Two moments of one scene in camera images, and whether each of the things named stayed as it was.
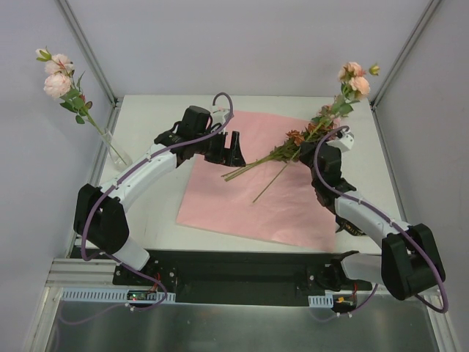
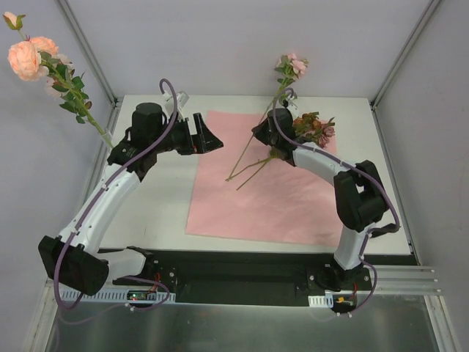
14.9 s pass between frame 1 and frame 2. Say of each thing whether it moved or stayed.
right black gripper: moved
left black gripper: moved
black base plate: stayed
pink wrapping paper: stayed
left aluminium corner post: stayed
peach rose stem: moved
